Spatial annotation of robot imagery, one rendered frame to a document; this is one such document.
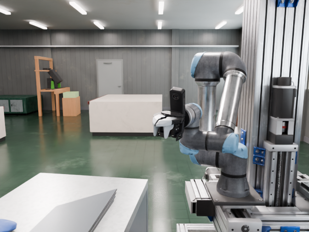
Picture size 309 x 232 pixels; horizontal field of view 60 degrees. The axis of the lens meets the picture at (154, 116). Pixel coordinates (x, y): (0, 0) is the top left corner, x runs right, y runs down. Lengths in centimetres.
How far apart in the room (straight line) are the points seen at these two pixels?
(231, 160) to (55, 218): 76
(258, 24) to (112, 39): 1063
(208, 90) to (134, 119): 559
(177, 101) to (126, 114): 592
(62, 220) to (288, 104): 108
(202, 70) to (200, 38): 1065
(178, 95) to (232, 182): 58
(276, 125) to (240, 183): 33
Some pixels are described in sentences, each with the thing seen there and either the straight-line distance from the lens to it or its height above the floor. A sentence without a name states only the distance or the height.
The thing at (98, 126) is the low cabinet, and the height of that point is 24.
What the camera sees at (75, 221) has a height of 107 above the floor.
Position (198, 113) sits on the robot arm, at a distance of 102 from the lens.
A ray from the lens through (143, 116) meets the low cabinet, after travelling 674.
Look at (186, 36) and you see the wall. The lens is 1180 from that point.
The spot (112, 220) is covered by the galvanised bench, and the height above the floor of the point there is 105.
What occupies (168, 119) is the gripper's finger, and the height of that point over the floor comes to 146.
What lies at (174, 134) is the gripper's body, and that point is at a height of 140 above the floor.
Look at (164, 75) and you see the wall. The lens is 1164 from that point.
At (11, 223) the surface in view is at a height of 108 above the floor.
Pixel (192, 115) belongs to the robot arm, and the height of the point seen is 144.
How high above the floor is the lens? 159
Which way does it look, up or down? 9 degrees down
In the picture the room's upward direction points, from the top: straight up
